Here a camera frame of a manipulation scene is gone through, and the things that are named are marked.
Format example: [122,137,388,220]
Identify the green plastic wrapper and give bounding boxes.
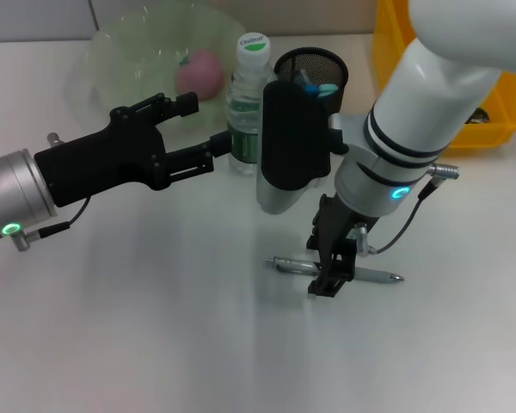
[466,107,492,126]

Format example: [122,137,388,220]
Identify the pink toy peach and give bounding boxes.
[175,49,224,101]

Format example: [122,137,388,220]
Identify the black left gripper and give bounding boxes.
[34,91,234,209]

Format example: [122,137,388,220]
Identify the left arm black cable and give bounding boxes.
[15,195,91,253]

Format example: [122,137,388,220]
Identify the translucent green fruit bowl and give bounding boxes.
[84,4,250,126]

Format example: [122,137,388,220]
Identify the grey ballpoint pen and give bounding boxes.
[264,256,406,286]

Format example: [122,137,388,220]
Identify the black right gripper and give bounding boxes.
[304,192,383,299]

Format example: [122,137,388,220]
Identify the black mesh pen holder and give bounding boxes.
[273,46,350,120]

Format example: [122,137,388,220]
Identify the clear green-label water bottle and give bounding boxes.
[225,32,280,176]

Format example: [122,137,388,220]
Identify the yellow plastic bin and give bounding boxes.
[372,0,516,150]

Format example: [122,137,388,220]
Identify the blue plastic scissors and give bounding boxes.
[303,83,339,100]

